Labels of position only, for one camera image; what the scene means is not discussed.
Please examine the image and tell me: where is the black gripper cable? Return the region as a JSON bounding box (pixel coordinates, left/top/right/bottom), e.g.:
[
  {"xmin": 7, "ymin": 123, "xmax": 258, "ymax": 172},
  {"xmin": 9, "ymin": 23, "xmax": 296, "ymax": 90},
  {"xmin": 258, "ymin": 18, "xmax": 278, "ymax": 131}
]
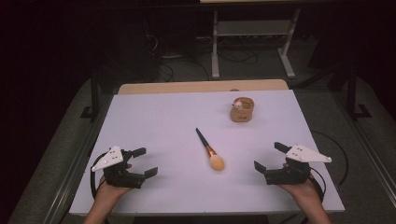
[
  {"xmin": 308, "ymin": 167, "xmax": 328, "ymax": 203},
  {"xmin": 90, "ymin": 151, "xmax": 109, "ymax": 200}
]

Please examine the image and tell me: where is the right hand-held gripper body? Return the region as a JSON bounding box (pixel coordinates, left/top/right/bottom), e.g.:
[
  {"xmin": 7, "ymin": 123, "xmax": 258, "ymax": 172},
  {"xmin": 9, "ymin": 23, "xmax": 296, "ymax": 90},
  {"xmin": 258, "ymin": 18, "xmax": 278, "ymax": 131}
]
[{"xmin": 263, "ymin": 143, "xmax": 332, "ymax": 187}]

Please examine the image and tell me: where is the black metal stand leg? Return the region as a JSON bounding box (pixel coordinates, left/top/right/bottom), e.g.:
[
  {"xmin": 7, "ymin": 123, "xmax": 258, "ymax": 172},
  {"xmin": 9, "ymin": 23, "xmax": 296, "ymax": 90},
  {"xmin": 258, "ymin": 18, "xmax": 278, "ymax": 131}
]
[
  {"xmin": 346, "ymin": 65, "xmax": 374, "ymax": 121},
  {"xmin": 79, "ymin": 70, "xmax": 105, "ymax": 121}
]

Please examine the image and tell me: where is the white metal stand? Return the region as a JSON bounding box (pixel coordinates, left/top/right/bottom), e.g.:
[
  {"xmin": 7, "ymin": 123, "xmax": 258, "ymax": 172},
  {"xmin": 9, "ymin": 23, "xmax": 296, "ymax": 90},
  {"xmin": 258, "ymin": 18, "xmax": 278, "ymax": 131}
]
[{"xmin": 210, "ymin": 7, "xmax": 302, "ymax": 80}]

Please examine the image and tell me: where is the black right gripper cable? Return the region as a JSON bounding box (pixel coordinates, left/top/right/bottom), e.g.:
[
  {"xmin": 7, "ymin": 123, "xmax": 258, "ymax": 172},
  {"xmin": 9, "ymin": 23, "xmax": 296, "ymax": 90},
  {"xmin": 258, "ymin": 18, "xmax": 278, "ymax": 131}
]
[{"xmin": 308, "ymin": 167, "xmax": 328, "ymax": 203}]

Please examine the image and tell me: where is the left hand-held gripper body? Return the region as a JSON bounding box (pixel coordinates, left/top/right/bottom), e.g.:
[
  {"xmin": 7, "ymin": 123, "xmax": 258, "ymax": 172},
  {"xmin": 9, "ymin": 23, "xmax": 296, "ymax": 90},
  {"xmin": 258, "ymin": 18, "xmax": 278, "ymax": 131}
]
[{"xmin": 91, "ymin": 145, "xmax": 148, "ymax": 189}]

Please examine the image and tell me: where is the tan brush holder cup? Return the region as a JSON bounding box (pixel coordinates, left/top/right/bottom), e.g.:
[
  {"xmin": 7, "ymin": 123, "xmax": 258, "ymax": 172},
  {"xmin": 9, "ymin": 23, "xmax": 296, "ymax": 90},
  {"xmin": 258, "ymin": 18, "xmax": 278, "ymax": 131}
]
[{"xmin": 229, "ymin": 96, "xmax": 256, "ymax": 123}]

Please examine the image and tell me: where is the black cable on floor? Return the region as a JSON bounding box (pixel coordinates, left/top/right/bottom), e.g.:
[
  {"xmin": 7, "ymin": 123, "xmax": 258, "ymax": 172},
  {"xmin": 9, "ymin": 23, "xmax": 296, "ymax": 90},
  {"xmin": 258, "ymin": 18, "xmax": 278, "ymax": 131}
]
[{"xmin": 310, "ymin": 130, "xmax": 350, "ymax": 188}]

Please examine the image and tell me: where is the person's right hand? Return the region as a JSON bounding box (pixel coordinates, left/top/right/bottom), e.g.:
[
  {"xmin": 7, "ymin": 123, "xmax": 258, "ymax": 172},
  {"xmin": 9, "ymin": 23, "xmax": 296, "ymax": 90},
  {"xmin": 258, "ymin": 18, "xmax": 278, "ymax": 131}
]
[{"xmin": 277, "ymin": 162, "xmax": 325, "ymax": 208}]

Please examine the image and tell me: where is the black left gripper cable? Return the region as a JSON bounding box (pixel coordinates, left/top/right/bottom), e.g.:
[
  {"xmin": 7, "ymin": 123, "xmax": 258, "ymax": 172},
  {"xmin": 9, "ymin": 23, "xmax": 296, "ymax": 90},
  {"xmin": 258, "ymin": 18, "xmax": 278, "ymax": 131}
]
[{"xmin": 90, "ymin": 151, "xmax": 109, "ymax": 200}]

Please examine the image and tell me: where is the makeup brush with dark handle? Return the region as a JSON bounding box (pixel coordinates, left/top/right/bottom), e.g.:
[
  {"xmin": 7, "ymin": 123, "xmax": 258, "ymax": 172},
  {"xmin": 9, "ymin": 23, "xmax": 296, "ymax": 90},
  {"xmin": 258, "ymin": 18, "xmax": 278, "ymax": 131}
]
[{"xmin": 195, "ymin": 127, "xmax": 226, "ymax": 172}]

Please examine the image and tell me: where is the person's left hand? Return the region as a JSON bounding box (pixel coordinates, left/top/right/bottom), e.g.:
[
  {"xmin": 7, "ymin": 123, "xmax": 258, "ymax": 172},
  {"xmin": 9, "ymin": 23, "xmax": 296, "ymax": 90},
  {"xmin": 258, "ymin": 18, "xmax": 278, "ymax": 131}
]
[{"xmin": 94, "ymin": 163, "xmax": 134, "ymax": 203}]

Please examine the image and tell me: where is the wooden table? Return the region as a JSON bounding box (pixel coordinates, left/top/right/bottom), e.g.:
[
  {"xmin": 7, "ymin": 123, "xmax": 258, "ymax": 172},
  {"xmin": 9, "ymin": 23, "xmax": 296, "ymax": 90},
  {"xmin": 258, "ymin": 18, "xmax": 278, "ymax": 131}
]
[{"xmin": 117, "ymin": 78, "xmax": 290, "ymax": 96}]

